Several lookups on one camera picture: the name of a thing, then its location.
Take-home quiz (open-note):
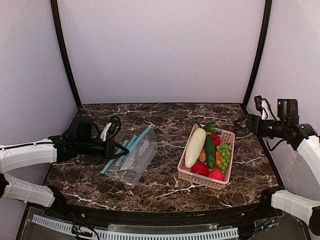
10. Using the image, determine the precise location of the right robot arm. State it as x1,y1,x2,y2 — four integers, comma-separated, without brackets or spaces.
233,95,320,236

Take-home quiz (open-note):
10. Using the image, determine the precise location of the pink red fruit toy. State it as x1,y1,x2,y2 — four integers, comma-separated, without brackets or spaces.
208,168,224,181

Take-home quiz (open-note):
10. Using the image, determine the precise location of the green cucumber toy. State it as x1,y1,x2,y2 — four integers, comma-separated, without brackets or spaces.
205,135,216,169

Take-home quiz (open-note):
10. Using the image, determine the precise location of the black front rail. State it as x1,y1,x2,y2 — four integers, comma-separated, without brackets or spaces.
58,204,262,227

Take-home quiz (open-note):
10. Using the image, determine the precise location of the white slotted cable duct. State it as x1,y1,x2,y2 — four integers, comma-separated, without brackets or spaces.
32,214,239,240

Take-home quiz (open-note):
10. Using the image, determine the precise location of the green leaf sprig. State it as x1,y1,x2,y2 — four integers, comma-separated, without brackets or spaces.
185,118,217,134

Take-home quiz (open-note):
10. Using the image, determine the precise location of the red tomato toy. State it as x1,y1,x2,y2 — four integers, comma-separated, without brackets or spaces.
209,133,221,147

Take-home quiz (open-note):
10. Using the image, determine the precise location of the black frame post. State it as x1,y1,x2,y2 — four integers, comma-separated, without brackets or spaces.
241,0,273,109
50,0,83,110

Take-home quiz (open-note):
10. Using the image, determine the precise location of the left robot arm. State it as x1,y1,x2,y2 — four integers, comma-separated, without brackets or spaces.
0,116,129,208

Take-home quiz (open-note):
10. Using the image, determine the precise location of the black frame post left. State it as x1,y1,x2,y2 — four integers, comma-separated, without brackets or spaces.
50,0,83,110

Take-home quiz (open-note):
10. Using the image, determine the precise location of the red apple toy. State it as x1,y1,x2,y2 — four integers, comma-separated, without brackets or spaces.
191,163,209,177

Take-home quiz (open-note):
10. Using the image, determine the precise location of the black frame post right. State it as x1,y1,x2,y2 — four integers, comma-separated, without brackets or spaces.
241,0,273,109

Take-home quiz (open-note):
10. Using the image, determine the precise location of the brown potato toy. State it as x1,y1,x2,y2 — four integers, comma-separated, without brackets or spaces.
198,147,207,163

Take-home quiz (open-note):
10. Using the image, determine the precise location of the pink plastic basket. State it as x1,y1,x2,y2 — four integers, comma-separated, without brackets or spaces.
177,124,235,190

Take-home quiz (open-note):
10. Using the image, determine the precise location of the white radish toy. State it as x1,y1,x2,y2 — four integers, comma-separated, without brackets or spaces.
184,128,206,168

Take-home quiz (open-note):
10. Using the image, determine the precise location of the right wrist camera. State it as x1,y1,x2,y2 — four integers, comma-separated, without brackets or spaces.
254,95,272,120

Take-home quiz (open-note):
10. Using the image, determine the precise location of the green grapes toy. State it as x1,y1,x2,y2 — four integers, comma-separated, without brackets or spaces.
216,143,233,175

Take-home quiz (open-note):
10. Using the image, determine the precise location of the orange carrot toy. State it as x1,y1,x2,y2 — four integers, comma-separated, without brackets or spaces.
215,151,222,168

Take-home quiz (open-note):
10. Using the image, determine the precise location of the clear zip bag blue zipper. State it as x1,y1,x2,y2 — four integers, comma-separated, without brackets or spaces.
100,125,158,188

